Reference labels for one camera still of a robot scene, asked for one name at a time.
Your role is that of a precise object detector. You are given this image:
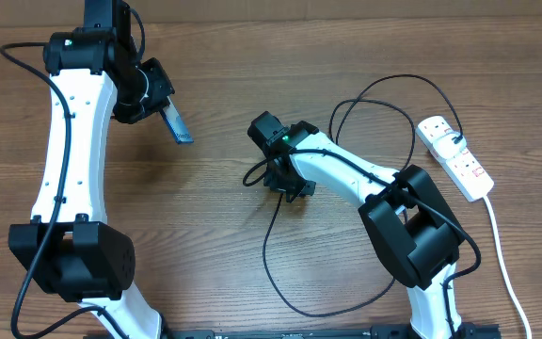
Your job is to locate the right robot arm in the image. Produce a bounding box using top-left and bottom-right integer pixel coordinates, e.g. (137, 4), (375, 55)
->
(247, 112), (464, 338)

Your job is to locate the white power strip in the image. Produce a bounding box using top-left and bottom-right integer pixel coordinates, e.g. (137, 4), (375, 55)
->
(416, 116), (494, 202)

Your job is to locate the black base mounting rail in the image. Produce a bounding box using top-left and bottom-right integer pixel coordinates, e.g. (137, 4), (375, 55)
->
(82, 321), (502, 339)

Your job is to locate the black USB charging cable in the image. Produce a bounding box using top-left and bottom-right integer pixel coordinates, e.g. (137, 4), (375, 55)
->
(262, 73), (465, 318)

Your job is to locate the white power strip cord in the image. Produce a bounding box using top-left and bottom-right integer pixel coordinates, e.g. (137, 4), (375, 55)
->
(482, 193), (534, 339)

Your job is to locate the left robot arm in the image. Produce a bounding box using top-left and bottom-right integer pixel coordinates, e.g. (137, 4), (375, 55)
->
(8, 0), (191, 338)

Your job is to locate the white charger plug adapter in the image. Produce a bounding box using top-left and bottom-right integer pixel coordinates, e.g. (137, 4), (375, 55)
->
(432, 131), (467, 162)

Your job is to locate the Galaxy S24+ smartphone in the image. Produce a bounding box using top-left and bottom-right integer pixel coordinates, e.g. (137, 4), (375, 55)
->
(160, 97), (194, 144)

